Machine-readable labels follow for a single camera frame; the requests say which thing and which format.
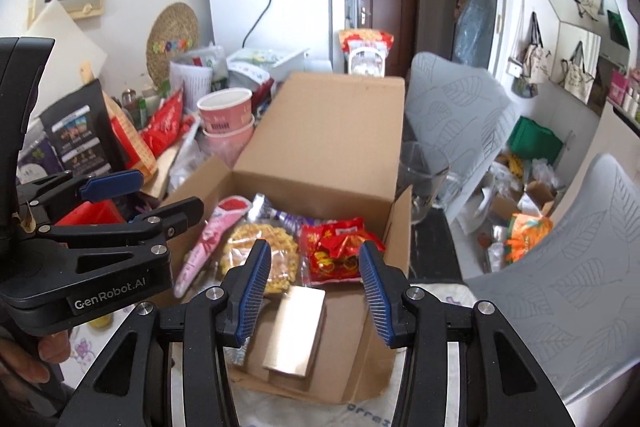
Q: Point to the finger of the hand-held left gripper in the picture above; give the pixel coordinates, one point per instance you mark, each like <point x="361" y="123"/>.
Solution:
<point x="112" y="184"/>
<point x="185" y="209"/>

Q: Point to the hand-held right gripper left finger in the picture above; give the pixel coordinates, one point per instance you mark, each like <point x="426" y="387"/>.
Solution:
<point x="255" y="292"/>

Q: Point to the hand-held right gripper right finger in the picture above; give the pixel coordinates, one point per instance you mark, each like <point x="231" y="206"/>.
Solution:
<point x="377" y="292"/>

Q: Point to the pink snack packet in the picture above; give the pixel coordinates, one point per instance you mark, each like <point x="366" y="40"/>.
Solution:
<point x="210" y="242"/>

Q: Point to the yellow round cracker packet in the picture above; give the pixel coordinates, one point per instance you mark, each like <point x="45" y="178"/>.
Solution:
<point x="282" y="257"/>

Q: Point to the red gold snack packet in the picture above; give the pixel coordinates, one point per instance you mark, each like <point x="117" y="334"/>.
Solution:
<point x="330" y="257"/>

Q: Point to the silver purple snack packet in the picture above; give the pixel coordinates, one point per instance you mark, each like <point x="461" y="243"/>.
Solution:
<point x="290" y="218"/>

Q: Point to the cardboard box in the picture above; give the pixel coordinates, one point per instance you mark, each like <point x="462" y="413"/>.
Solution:
<point x="325" y="132"/>

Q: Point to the person's left hand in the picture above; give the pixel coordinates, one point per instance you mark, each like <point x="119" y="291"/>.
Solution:
<point x="50" y="349"/>

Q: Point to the red patterned box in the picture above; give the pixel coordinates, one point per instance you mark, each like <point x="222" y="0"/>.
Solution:
<point x="132" y="147"/>

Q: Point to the clear plastic bag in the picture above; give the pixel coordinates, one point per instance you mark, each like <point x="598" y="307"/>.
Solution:
<point x="190" y="167"/>

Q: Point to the purple pouch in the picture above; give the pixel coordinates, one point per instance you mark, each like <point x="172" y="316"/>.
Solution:
<point x="40" y="159"/>

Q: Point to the shiny beige box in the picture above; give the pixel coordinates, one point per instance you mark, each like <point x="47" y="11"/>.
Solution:
<point x="295" y="332"/>

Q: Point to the black pouch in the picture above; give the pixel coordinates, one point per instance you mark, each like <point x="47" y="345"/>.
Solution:
<point x="75" y="127"/>

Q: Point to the white printed tablecloth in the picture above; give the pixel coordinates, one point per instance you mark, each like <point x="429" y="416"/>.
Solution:
<point x="440" y="291"/>

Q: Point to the pink paper cup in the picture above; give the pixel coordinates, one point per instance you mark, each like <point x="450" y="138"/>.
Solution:
<point x="225" y="114"/>
<point x="227" y="147"/>

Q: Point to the white foam board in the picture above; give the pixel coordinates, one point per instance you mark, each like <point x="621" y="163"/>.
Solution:
<point x="60" y="42"/>

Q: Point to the glass pitcher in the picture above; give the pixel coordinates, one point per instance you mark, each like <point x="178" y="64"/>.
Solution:
<point x="425" y="177"/>

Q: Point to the white printed paper bag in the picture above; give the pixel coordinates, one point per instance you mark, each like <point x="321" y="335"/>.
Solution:
<point x="192" y="84"/>

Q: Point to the clear green label bag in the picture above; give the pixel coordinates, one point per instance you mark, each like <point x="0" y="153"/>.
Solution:
<point x="210" y="59"/>

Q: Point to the green white pouch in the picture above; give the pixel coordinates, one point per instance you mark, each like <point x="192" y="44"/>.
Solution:
<point x="252" y="67"/>

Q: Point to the orange plastic bag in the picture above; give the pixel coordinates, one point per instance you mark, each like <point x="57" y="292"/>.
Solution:
<point x="527" y="237"/>

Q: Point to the woven round mat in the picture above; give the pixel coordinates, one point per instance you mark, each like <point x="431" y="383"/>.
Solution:
<point x="172" y="24"/>

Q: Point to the white plastic tray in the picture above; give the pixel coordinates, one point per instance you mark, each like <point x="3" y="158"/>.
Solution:
<point x="290" y="62"/>

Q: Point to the small cardboard carton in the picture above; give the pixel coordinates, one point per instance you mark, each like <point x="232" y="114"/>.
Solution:
<point x="535" y="197"/>

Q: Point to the grey leaf pattern chair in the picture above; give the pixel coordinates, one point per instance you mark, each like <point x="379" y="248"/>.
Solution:
<point x="460" y="107"/>
<point x="575" y="282"/>

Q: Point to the green bin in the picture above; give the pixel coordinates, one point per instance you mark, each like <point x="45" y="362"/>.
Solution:
<point x="537" y="142"/>

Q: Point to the white fridge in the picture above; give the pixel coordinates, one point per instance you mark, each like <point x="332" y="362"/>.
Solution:
<point x="300" y="17"/>

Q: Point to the red yellow snack bag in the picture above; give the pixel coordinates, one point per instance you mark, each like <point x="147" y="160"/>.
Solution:
<point x="365" y="38"/>

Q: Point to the canvas tote bag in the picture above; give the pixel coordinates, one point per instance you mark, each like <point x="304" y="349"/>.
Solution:
<point x="536" y="59"/>

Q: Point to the brown door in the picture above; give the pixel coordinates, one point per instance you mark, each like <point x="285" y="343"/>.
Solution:
<point x="387" y="7"/>

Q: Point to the blue plastic cover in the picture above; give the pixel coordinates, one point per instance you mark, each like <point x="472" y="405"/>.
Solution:
<point x="477" y="22"/>

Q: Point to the row of cosmetic bottles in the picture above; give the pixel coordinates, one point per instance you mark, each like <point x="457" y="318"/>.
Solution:
<point x="625" y="97"/>

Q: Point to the white wall socket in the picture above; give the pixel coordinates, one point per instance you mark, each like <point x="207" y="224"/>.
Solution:
<point x="514" y="68"/>

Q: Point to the green wall hanging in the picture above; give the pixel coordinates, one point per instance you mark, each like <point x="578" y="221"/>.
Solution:
<point x="618" y="29"/>

